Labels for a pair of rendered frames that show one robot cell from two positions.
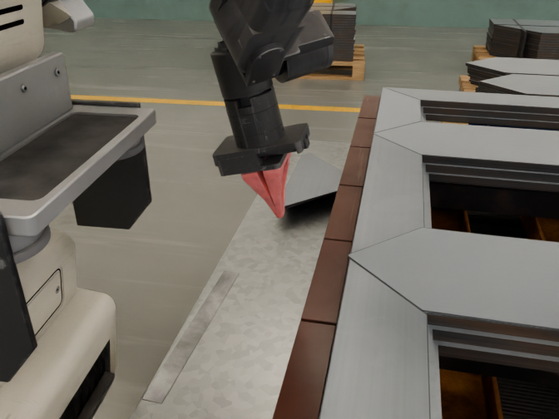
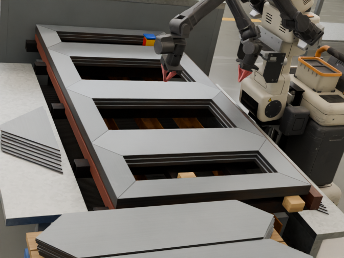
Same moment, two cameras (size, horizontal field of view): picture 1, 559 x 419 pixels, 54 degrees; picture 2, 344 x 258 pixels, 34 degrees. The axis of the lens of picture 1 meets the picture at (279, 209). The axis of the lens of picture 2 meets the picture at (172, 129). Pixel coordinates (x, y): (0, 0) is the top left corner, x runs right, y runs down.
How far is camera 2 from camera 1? 302 cm
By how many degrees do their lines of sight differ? 113
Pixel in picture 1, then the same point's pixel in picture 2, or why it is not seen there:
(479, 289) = (189, 86)
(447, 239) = (203, 96)
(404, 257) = (209, 91)
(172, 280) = not seen: outside the picture
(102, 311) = (260, 94)
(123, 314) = not seen: outside the picture
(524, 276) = (182, 89)
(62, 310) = (265, 90)
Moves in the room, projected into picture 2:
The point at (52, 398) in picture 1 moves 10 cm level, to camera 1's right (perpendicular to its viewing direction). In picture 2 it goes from (245, 85) to (231, 86)
